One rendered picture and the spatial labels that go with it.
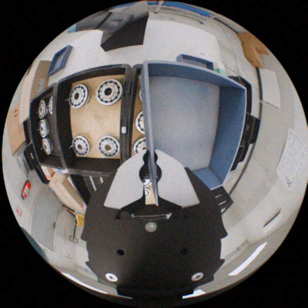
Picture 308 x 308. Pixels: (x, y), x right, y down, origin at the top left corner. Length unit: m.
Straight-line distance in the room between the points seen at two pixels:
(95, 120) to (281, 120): 3.13
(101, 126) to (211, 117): 0.39
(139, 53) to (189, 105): 0.47
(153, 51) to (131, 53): 0.11
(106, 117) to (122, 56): 0.35
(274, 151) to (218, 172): 2.82
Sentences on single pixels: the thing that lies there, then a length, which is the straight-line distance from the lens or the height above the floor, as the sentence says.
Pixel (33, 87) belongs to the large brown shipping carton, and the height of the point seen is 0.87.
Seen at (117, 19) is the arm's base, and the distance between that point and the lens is 0.47.
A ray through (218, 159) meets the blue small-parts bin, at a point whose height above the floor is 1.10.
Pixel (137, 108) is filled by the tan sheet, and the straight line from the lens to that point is 0.40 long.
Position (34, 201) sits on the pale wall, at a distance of 3.32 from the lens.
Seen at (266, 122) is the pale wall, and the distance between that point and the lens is 3.07.
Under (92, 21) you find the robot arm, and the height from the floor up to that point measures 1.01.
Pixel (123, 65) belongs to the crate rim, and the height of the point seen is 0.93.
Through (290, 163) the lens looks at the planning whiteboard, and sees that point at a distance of 2.96.
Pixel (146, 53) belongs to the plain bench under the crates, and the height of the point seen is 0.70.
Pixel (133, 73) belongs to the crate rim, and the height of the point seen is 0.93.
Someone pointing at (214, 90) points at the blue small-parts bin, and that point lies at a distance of 0.21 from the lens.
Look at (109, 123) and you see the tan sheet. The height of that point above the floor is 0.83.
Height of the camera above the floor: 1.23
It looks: 57 degrees down
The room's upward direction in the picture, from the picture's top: 163 degrees clockwise
